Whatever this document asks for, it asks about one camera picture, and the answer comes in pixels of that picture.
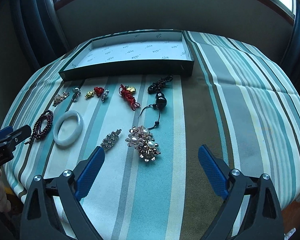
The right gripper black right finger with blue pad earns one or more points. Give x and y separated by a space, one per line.
263 217

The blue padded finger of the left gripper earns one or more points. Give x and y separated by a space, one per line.
5 132

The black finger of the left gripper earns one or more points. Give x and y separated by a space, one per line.
18 136

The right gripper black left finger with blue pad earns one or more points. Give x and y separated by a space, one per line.
40 219

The white jade bangle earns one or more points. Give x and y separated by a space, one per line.
74 135

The silver rhinestone brooch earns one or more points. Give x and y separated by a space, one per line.
110 140

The red knot gold charm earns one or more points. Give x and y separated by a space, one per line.
128 97

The pearl rhinestone flower brooch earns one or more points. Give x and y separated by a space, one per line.
142 140

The person's left hand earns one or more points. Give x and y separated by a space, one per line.
5 204

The small rose gold brooch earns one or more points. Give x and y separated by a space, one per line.
60 98

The red knot gold silver charms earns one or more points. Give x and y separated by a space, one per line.
100 92

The striped teal bed cover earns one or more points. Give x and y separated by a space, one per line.
237 102

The dark blue curtain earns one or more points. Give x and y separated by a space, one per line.
35 24

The dark green shallow box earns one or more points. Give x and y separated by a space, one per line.
139 52

